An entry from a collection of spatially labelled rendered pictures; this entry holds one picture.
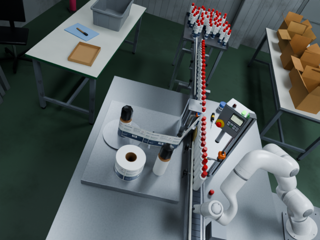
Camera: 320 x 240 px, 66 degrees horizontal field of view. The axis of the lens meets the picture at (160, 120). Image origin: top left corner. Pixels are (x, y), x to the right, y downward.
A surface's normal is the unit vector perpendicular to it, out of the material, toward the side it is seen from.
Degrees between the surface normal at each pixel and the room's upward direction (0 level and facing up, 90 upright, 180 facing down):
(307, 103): 91
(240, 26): 90
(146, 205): 0
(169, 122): 0
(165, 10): 90
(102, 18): 95
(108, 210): 0
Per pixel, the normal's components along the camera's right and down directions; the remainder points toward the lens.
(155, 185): 0.22, -0.66
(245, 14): -0.22, 0.68
